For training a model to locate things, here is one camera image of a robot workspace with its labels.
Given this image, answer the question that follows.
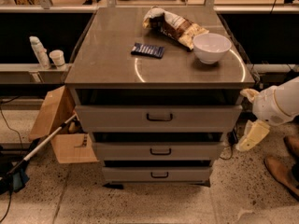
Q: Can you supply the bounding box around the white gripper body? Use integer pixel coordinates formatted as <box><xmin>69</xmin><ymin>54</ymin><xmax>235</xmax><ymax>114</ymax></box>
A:
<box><xmin>252</xmin><ymin>86</ymin><xmax>292</xmax><ymax>126</ymax></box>

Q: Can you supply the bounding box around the cardboard box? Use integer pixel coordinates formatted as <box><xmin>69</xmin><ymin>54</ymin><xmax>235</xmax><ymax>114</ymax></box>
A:
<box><xmin>29</xmin><ymin>86</ymin><xmax>98</xmax><ymax>163</ymax></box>

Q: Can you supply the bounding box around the white spray bottle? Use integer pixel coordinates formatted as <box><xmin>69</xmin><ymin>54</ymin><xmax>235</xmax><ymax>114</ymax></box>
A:
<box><xmin>29</xmin><ymin>36</ymin><xmax>50</xmax><ymax>69</ymax></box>

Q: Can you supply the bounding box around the silver pole tool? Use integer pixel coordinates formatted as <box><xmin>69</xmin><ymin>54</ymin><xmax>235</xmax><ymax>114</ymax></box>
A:
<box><xmin>0</xmin><ymin>115</ymin><xmax>76</xmax><ymax>193</ymax></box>

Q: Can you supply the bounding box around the white bowl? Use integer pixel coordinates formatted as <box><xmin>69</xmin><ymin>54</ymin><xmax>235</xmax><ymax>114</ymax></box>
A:
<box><xmin>192</xmin><ymin>33</ymin><xmax>232</xmax><ymax>64</ymax></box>

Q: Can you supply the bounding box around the grey bottom drawer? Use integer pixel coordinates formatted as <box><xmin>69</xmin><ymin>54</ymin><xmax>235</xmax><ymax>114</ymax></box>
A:
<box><xmin>102</xmin><ymin>167</ymin><xmax>212</xmax><ymax>183</ymax></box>

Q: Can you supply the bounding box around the brown shoe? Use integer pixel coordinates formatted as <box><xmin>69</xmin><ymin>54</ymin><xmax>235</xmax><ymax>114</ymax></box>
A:
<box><xmin>284</xmin><ymin>135</ymin><xmax>299</xmax><ymax>158</ymax></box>
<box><xmin>264</xmin><ymin>156</ymin><xmax>299</xmax><ymax>201</ymax></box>

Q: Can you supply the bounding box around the grey middle drawer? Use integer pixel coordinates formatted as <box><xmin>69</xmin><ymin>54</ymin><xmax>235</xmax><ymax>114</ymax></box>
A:
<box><xmin>93</xmin><ymin>142</ymin><xmax>224</xmax><ymax>161</ymax></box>

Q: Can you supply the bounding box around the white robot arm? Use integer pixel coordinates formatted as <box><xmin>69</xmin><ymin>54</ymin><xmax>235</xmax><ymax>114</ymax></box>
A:
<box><xmin>236</xmin><ymin>77</ymin><xmax>299</xmax><ymax>152</ymax></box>

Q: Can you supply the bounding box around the crumpled chip bag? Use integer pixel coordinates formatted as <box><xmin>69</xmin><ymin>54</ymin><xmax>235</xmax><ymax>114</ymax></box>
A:
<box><xmin>143</xmin><ymin>7</ymin><xmax>208</xmax><ymax>50</ymax></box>

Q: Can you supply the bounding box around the grey top drawer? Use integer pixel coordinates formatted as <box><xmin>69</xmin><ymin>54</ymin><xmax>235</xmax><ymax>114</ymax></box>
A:
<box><xmin>76</xmin><ymin>105</ymin><xmax>241</xmax><ymax>133</ymax></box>

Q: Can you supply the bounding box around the grey drawer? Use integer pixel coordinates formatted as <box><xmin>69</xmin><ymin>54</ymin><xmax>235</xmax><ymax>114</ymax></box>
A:
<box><xmin>76</xmin><ymin>105</ymin><xmax>241</xmax><ymax>133</ymax></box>
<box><xmin>102</xmin><ymin>167</ymin><xmax>212</xmax><ymax>183</ymax></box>
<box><xmin>93</xmin><ymin>142</ymin><xmax>224</xmax><ymax>161</ymax></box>

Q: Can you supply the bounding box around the grey drawer cabinet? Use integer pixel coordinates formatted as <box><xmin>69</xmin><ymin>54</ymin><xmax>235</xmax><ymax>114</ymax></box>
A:
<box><xmin>64</xmin><ymin>6</ymin><xmax>256</xmax><ymax>190</ymax></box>

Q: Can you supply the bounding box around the blue snack packet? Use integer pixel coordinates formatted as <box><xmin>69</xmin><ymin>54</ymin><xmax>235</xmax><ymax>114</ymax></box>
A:
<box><xmin>131</xmin><ymin>43</ymin><xmax>164</xmax><ymax>59</ymax></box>

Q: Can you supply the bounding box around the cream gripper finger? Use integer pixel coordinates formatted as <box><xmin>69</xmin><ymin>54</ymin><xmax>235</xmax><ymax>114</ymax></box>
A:
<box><xmin>240</xmin><ymin>89</ymin><xmax>259</xmax><ymax>103</ymax></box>
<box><xmin>235</xmin><ymin>119</ymin><xmax>270</xmax><ymax>152</ymax></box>

